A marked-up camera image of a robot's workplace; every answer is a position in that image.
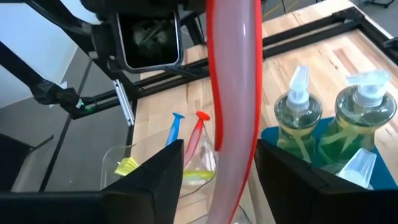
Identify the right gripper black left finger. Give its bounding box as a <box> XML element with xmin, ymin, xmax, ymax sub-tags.
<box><xmin>101</xmin><ymin>139</ymin><xmax>185</xmax><ymax>224</ymax></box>

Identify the silver metal bracket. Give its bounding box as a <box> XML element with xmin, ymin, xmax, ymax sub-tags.
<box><xmin>113</xmin><ymin>79</ymin><xmax>136</xmax><ymax>127</ymax></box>

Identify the clear plastic bin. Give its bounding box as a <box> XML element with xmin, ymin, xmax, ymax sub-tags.
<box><xmin>99</xmin><ymin>124</ymin><xmax>249</xmax><ymax>224</ymax></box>

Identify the teal plastic tray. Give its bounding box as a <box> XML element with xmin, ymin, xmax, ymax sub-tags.
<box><xmin>260</xmin><ymin>116</ymin><xmax>398</xmax><ymax>191</ymax></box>

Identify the black box with silver rim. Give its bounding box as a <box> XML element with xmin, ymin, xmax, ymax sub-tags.
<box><xmin>116</xmin><ymin>11</ymin><xmax>183</xmax><ymax>74</ymax></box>

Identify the clear green soap pump bottle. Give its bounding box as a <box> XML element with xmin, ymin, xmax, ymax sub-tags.
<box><xmin>274</xmin><ymin>65</ymin><xmax>323</xmax><ymax>162</ymax></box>
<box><xmin>323</xmin><ymin>147</ymin><xmax>377</xmax><ymax>190</ymax></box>
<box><xmin>318</xmin><ymin>70</ymin><xmax>397</xmax><ymax>166</ymax></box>

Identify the yellow-green dish brush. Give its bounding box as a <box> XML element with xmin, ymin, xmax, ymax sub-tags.
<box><xmin>114</xmin><ymin>156</ymin><xmax>216</xmax><ymax>187</ymax></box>

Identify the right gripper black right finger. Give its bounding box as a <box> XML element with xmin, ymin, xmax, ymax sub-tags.
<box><xmin>256</xmin><ymin>138</ymin><xmax>374</xmax><ymax>224</ymax></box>

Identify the blue and white dish brush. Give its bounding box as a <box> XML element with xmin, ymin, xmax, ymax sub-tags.
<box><xmin>164</xmin><ymin>111</ymin><xmax>186</xmax><ymax>147</ymax></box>

